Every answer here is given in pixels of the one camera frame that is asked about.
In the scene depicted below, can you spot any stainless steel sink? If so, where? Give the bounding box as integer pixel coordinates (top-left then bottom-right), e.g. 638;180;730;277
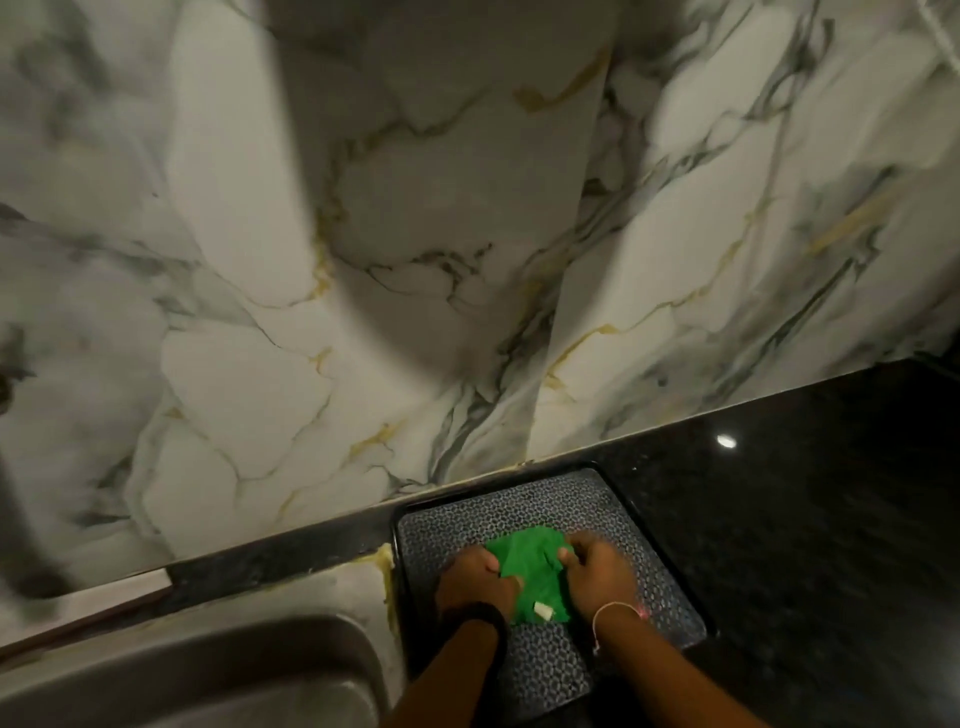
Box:
0;613;395;728

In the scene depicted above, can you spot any black wristband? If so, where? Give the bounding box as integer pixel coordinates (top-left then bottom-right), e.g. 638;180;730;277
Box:
441;602;510;646

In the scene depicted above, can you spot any black patterned tray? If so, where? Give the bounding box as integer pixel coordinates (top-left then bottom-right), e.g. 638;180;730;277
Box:
391;465;712;728

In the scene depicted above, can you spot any green cloth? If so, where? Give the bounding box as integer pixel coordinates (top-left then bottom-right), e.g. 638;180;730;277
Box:
484;526;579;626

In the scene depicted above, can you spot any person's right hand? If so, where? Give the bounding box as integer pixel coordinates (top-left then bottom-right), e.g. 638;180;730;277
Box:
558;532;645;625

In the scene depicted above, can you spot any person's left hand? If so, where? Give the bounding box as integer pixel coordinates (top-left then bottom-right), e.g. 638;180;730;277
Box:
435;545;523;626

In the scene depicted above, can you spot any person's left forearm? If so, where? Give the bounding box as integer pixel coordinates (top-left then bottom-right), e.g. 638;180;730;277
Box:
381;611;508;728

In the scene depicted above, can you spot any person's right forearm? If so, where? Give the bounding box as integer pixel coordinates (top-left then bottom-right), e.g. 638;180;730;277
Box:
592;606;774;728

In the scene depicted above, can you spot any white thread bracelet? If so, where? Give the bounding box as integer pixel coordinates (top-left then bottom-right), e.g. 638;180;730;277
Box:
591;601;651;658

